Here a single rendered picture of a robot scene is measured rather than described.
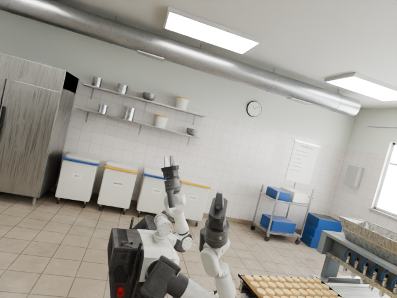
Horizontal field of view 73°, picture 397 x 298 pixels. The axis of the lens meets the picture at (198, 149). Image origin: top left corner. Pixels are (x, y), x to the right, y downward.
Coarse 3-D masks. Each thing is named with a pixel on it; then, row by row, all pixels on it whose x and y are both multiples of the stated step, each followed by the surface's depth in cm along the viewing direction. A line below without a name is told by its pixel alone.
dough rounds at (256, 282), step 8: (248, 280) 150; (256, 280) 152; (264, 280) 154; (272, 280) 156; (280, 280) 158; (288, 280) 160; (296, 280) 162; (304, 280) 165; (312, 280) 168; (320, 280) 170; (256, 288) 144; (264, 288) 146; (272, 288) 148; (280, 288) 150; (288, 288) 152; (296, 288) 154; (304, 288) 156; (312, 288) 158; (320, 288) 160; (328, 288) 163; (264, 296) 136; (272, 296) 140; (280, 296) 142; (288, 296) 144; (296, 296) 146; (304, 296) 148; (312, 296) 150; (320, 296) 153; (328, 296) 155; (336, 296) 157
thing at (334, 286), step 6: (240, 282) 149; (240, 288) 149; (246, 288) 149; (336, 288) 174; (342, 288) 176; (348, 288) 178; (354, 288) 180; (360, 288) 182; (366, 288) 184; (366, 294) 185; (372, 294) 187; (378, 294) 190; (384, 294) 192
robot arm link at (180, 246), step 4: (168, 236) 150; (172, 236) 153; (176, 236) 156; (172, 240) 152; (176, 240) 154; (184, 240) 155; (188, 240) 157; (192, 240) 159; (172, 244) 152; (176, 244) 153; (180, 244) 154; (184, 244) 155; (188, 244) 157; (176, 248) 153; (180, 248) 154; (184, 248) 155; (188, 248) 157
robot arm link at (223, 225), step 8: (224, 200) 97; (224, 208) 93; (216, 216) 89; (224, 216) 90; (208, 224) 97; (216, 224) 92; (224, 224) 95; (208, 232) 95; (216, 232) 93; (224, 232) 94; (216, 240) 95
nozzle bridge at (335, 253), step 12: (324, 240) 190; (336, 240) 182; (348, 240) 183; (324, 252) 191; (336, 252) 189; (348, 252) 181; (360, 252) 165; (324, 264) 198; (336, 264) 198; (348, 264) 175; (360, 264) 172; (372, 264) 165; (384, 264) 151; (324, 276) 196; (336, 276) 200; (360, 276) 165; (384, 276) 158; (396, 276) 152; (384, 288) 152
